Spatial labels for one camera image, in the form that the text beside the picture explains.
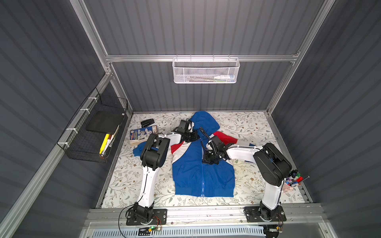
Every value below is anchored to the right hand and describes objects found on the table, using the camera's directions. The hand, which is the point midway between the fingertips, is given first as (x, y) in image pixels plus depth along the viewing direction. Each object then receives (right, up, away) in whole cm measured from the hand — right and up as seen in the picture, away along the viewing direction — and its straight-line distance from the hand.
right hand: (202, 161), depth 92 cm
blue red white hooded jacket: (-6, -7, -8) cm, 12 cm away
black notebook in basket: (-51, +24, -16) cm, 59 cm away
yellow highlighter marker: (-49, +13, -21) cm, 55 cm away
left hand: (0, +14, +11) cm, 18 cm away
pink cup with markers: (+43, -5, -20) cm, 48 cm away
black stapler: (-41, +25, +19) cm, 52 cm away
